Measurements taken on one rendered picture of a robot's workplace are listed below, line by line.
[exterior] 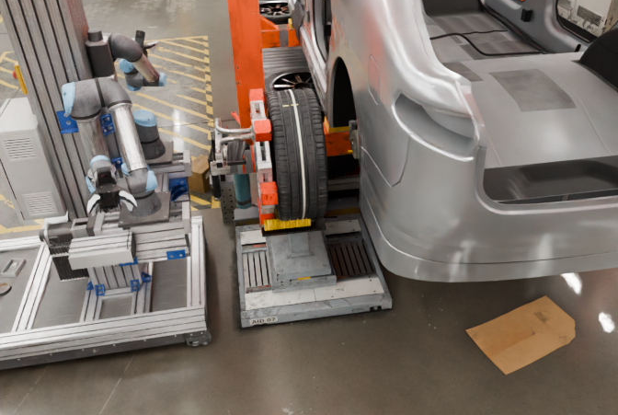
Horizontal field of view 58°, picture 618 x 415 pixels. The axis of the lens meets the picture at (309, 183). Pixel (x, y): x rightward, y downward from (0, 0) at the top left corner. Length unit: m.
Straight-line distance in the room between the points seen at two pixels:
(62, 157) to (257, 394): 1.43
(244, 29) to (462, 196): 1.62
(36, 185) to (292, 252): 1.36
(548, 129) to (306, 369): 1.70
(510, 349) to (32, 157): 2.47
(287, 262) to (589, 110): 1.77
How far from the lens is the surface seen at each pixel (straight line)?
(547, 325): 3.30
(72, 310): 3.16
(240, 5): 3.00
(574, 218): 2.09
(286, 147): 2.51
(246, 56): 3.09
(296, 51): 5.76
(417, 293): 3.29
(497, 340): 3.14
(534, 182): 2.76
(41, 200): 2.79
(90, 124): 2.37
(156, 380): 2.99
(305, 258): 3.14
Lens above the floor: 2.33
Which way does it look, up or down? 34 degrees down
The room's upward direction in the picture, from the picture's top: 1 degrees counter-clockwise
